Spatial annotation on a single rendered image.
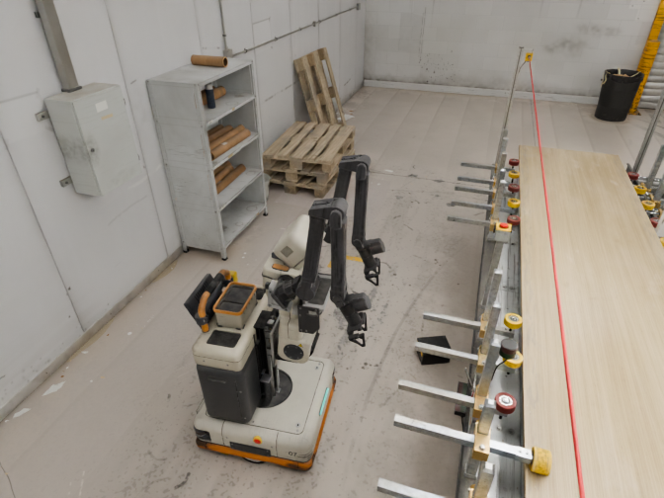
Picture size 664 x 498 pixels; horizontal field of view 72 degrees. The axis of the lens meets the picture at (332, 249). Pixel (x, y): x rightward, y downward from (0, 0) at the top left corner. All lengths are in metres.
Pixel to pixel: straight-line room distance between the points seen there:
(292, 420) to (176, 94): 2.46
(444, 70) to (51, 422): 8.30
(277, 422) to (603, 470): 1.50
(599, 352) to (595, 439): 0.47
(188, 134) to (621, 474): 3.33
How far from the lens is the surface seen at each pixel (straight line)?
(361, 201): 2.05
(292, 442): 2.54
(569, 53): 9.48
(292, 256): 1.93
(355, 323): 1.89
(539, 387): 2.08
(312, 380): 2.75
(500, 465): 2.16
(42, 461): 3.22
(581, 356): 2.29
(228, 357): 2.22
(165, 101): 3.83
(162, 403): 3.19
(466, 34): 9.38
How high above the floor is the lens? 2.38
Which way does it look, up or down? 34 degrees down
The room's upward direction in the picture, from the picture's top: straight up
